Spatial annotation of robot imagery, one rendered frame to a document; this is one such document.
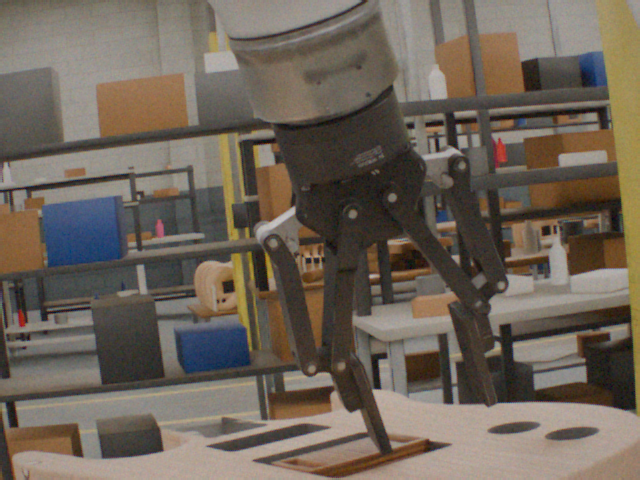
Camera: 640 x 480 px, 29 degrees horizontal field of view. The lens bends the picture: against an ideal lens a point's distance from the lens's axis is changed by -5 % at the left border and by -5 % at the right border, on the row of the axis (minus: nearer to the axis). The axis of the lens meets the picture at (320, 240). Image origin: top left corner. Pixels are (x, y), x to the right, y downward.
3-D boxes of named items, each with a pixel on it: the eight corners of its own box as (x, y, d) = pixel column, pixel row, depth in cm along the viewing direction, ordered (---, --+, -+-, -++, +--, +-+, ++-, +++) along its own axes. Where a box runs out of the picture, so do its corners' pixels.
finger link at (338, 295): (366, 203, 76) (343, 204, 75) (353, 378, 79) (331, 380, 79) (346, 184, 79) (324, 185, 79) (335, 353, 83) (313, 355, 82)
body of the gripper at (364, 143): (279, 141, 71) (329, 286, 75) (418, 87, 72) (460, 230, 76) (248, 111, 78) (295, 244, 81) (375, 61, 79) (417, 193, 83)
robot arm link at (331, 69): (398, -4, 69) (429, 92, 72) (349, -25, 77) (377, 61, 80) (245, 53, 68) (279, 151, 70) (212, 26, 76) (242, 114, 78)
